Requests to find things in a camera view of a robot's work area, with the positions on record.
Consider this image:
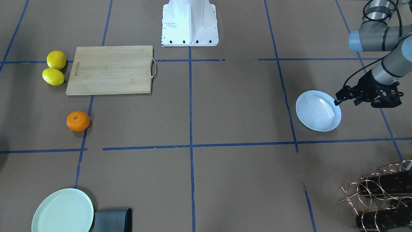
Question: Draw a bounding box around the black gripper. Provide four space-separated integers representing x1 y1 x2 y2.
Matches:
334 72 399 106

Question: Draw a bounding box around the light blue plate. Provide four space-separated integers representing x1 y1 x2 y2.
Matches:
295 91 342 132

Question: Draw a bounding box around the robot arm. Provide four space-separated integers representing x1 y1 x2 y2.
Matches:
334 0 412 108

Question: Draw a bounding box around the light green plate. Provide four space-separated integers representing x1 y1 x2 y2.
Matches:
31 188 94 232

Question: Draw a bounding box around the dark wine bottle middle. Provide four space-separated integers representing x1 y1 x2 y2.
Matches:
359 170 412 197

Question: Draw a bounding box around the dark wine bottle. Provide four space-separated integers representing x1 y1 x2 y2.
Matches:
359 170 412 197
356 207 412 232

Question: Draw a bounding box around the dark wine bottle lower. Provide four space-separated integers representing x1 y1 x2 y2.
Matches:
356 207 412 232

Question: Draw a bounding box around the bamboo cutting board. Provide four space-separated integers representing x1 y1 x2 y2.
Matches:
66 45 157 96

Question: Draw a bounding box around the dark grey folded cloth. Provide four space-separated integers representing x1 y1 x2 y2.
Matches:
94 208 133 232

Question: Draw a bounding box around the orange fruit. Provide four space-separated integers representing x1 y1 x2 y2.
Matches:
66 111 91 132

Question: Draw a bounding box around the yellow lemon far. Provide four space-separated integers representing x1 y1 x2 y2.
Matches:
46 51 67 70

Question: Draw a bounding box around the yellow lemon near board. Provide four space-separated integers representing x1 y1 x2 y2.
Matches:
42 68 65 86

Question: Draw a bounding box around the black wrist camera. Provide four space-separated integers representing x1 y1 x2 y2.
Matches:
371 81 404 108

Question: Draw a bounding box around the copper wire bottle rack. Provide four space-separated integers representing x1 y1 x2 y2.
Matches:
341 160 412 232

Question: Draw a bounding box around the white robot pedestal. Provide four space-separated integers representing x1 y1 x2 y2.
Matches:
161 0 219 47

